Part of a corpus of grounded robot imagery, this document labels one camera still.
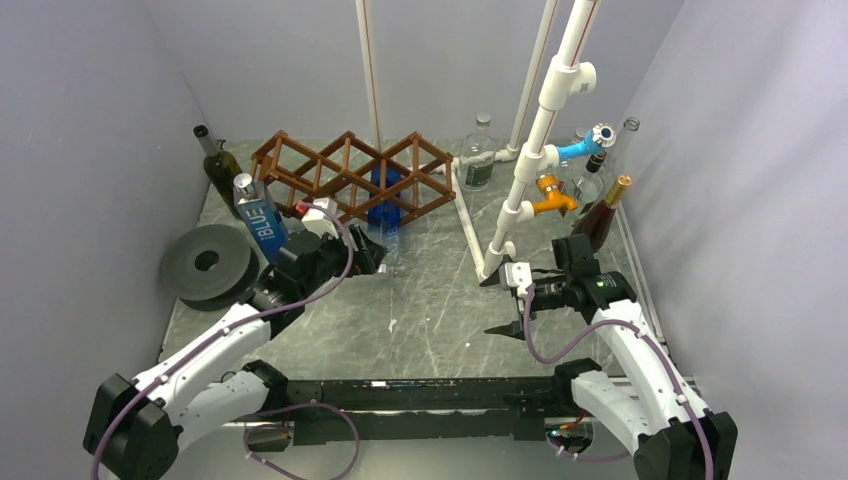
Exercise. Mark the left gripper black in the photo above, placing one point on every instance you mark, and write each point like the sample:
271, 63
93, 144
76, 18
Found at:
368, 255

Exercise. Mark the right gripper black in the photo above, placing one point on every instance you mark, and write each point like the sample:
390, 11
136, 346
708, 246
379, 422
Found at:
511, 329

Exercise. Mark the blue square bottle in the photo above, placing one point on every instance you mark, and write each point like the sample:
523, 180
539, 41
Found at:
383, 227
258, 211

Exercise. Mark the dark bottle gold cap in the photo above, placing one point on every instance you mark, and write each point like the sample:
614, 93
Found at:
596, 223

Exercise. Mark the clear bottle black cap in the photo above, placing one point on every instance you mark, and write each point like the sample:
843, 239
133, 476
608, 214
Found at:
583, 183

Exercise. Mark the green wine bottle silver cap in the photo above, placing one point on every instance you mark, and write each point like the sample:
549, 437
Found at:
220, 166

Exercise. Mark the tall clear wine bottle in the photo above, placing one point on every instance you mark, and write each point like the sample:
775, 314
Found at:
616, 154

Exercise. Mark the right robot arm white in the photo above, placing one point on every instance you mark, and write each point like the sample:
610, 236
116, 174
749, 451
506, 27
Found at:
667, 428

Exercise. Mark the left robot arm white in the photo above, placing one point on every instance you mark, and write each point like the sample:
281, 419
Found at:
137, 427

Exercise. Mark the brown wooden wine rack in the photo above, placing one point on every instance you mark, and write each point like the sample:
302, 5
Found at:
413, 175

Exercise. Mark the standing clear flask bottle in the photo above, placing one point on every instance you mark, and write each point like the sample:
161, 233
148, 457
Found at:
477, 156

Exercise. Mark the orange pipe tap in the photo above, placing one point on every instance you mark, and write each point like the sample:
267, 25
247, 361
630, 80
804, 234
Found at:
554, 198

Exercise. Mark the grey foam disc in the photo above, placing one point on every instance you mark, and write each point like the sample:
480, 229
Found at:
209, 267

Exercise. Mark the blue pipe valve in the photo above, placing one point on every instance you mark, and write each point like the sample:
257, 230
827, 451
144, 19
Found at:
596, 140

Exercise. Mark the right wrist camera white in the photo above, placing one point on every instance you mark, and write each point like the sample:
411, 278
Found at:
516, 277

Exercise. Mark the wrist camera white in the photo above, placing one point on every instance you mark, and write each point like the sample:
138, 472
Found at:
516, 277
320, 221

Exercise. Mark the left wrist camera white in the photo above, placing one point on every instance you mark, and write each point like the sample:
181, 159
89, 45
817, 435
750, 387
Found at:
320, 221

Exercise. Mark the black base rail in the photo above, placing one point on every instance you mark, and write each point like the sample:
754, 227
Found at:
320, 411

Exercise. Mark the white PVC pipe frame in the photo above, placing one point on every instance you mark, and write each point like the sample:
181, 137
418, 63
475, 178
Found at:
542, 98

